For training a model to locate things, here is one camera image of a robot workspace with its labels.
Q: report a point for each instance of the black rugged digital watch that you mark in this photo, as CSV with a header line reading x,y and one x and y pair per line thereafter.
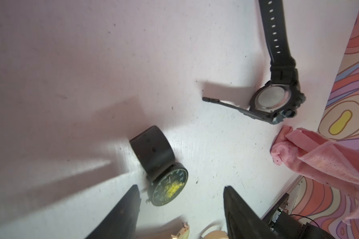
x,y
281,96

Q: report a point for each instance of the beige strap yellow dial watch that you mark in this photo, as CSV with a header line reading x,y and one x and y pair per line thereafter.
x,y
183,233

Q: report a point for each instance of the pink cloth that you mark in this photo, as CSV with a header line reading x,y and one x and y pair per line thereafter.
x,y
311,155

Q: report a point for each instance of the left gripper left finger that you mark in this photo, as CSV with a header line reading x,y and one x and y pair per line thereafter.
x,y
121,222

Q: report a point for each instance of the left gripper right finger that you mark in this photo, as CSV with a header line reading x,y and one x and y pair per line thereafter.
x,y
241,220

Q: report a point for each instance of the beige looped watch right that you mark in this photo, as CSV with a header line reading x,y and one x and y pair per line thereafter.
x,y
213,232

